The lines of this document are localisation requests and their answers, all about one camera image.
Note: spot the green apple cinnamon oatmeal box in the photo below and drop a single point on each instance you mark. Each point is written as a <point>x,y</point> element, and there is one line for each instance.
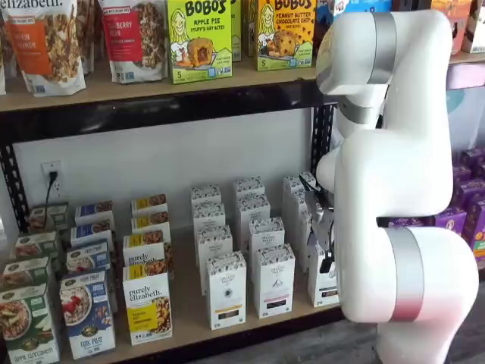
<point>24,271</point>
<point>26,326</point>
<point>38,246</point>
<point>49,216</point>

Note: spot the orange snack box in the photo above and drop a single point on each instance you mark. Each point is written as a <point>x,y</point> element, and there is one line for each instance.
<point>451,22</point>

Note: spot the wooden shelf board with snacks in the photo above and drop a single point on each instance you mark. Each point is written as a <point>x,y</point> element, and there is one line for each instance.
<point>113,89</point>

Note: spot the black metal shelf rack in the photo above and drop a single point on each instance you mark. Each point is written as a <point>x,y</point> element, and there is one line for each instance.
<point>151,113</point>

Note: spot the red purely elizabeth granola bag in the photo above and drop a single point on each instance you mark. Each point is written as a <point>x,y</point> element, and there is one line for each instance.
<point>136,38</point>

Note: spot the white brown snack box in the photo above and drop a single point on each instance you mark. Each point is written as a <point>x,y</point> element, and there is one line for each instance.
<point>476,26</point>

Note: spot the yellow purely elizabeth oatmeal box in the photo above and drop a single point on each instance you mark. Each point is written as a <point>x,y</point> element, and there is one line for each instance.
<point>148,303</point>
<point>144,250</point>
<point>151,221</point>
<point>149,204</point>

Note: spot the yellow Bobo's peanut butter box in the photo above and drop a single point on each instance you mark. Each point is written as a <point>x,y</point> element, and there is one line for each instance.
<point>251,26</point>
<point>286,34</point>

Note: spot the white box green strip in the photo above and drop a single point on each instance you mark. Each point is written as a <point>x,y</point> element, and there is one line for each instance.
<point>322,292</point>
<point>290,186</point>
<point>297,204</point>
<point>304,258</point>

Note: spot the orange purely elizabeth granola bag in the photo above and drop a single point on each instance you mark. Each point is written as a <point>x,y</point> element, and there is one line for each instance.
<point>89,34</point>
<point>49,45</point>

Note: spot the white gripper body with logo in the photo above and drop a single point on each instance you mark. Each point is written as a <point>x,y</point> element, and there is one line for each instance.
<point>322,216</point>

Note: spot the white box pink strip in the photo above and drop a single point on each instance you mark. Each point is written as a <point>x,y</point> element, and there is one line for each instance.
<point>249,187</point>
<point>253,208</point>
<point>267,231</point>
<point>274,282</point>

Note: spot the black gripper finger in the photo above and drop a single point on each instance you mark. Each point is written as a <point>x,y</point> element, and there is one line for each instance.
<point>326,266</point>

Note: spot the purple Annie's snack box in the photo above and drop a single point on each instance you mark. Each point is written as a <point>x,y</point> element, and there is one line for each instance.
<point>451,218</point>
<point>409,222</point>
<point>476,231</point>
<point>470,193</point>
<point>473,161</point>

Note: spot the green Bobo's apple pie box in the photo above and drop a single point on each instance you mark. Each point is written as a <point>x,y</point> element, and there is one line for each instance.
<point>236,30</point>
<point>199,38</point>

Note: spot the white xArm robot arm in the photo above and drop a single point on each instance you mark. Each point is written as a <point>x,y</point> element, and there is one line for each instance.
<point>398,170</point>

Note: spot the blue ZBar box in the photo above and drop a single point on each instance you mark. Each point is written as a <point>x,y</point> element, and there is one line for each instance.
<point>363,5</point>

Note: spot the wooden shelf board with boxes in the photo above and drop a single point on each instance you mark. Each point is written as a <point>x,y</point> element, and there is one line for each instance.
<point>189,303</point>

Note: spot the white wall outlet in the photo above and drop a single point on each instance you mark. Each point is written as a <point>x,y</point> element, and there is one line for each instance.
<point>57,189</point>

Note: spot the white box yellow strip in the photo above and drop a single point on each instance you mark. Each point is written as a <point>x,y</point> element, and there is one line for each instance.
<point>214,242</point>
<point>206,195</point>
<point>209,216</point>
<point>226,292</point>

